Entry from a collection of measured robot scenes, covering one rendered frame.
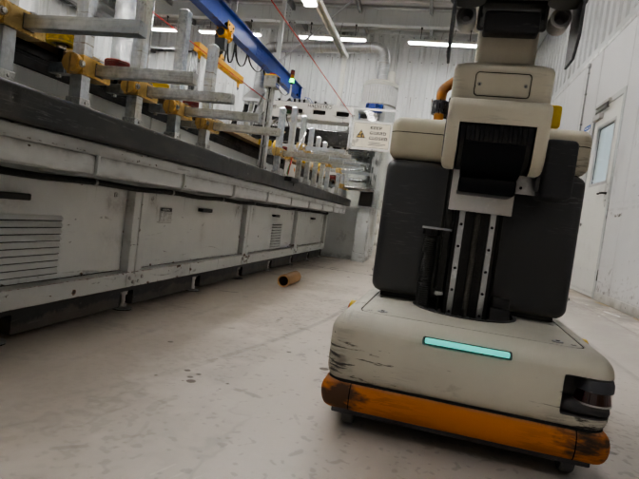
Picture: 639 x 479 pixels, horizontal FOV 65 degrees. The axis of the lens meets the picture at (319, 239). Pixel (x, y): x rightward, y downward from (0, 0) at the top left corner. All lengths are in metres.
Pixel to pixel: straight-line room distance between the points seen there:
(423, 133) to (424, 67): 11.12
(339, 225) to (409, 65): 7.32
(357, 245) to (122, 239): 3.95
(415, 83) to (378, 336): 11.49
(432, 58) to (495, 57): 11.40
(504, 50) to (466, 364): 0.72
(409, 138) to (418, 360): 0.65
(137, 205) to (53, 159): 0.73
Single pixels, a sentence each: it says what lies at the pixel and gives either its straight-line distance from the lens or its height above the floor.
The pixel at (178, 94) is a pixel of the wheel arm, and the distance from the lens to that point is 1.69.
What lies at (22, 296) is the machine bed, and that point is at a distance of 1.75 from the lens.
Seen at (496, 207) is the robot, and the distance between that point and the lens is 1.38.
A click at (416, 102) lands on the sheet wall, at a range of 12.42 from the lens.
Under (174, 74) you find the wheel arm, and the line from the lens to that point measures 1.42.
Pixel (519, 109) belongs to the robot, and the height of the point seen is 0.78.
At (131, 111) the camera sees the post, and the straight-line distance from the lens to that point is 1.71.
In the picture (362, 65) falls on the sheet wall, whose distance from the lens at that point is 12.75.
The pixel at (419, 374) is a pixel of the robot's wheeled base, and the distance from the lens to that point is 1.18.
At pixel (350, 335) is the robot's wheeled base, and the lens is 1.18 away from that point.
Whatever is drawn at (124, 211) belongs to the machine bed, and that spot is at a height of 0.41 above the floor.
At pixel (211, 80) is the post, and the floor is 0.98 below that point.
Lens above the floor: 0.50
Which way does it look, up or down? 3 degrees down
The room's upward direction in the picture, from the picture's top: 7 degrees clockwise
